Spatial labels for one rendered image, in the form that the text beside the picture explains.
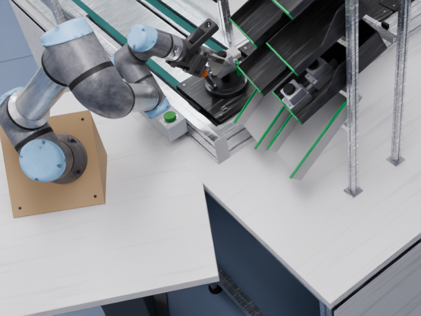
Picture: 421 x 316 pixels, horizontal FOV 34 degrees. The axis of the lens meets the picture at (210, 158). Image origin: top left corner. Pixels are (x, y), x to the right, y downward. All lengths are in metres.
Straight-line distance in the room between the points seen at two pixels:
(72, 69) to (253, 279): 1.55
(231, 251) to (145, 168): 0.91
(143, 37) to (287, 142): 0.49
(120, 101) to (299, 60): 0.43
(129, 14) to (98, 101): 1.18
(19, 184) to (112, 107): 0.66
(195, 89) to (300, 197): 0.51
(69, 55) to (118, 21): 1.14
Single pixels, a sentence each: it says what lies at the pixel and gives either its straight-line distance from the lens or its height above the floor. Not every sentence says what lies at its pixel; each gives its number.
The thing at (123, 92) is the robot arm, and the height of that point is 1.40.
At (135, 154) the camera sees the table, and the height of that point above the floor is 0.86.
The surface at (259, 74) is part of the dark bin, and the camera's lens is 1.87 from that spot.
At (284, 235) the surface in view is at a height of 0.86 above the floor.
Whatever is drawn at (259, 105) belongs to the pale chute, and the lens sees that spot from 2.02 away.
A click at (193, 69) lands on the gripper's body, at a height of 1.13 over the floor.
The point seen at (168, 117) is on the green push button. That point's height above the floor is 0.97.
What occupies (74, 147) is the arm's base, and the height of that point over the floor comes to 1.03.
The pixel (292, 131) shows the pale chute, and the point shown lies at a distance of 1.93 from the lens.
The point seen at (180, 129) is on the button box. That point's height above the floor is 0.93.
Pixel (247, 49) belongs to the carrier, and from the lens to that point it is 2.34.
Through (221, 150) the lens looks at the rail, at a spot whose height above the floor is 0.91.
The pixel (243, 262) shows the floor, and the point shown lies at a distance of 2.94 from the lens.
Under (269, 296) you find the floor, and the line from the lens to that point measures 2.83.
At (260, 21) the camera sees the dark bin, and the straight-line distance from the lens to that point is 1.77.
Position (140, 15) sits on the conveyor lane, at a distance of 2.70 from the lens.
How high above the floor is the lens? 2.42
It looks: 46 degrees down
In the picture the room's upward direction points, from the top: 13 degrees counter-clockwise
